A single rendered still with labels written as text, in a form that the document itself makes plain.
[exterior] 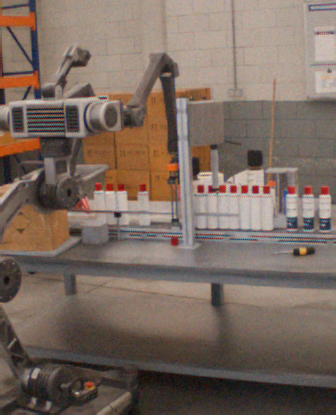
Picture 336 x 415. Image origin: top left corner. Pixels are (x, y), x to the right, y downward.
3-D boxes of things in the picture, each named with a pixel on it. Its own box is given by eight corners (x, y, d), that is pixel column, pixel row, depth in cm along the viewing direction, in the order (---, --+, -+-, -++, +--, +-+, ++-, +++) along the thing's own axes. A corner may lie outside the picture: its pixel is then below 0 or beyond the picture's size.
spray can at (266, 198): (274, 228, 331) (273, 184, 327) (271, 231, 326) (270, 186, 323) (263, 228, 333) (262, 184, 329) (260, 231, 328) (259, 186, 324)
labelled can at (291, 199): (299, 229, 327) (298, 185, 323) (296, 232, 322) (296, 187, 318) (287, 229, 329) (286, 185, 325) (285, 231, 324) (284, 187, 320)
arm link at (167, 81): (152, 64, 331) (172, 63, 326) (158, 62, 335) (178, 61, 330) (164, 153, 346) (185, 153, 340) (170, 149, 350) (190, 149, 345)
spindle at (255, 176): (266, 199, 394) (264, 147, 389) (262, 203, 386) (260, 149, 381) (250, 199, 397) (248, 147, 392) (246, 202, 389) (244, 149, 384)
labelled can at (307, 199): (315, 230, 324) (314, 185, 321) (313, 232, 319) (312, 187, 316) (303, 229, 326) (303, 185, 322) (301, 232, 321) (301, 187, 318)
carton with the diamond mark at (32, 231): (69, 238, 345) (65, 182, 341) (52, 251, 322) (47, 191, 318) (12, 238, 352) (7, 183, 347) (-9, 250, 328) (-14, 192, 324)
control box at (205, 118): (224, 142, 325) (223, 100, 321) (194, 146, 315) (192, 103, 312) (210, 141, 333) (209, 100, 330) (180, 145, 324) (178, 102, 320)
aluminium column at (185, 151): (195, 244, 330) (189, 96, 318) (192, 247, 326) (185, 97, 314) (186, 244, 331) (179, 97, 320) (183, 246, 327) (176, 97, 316)
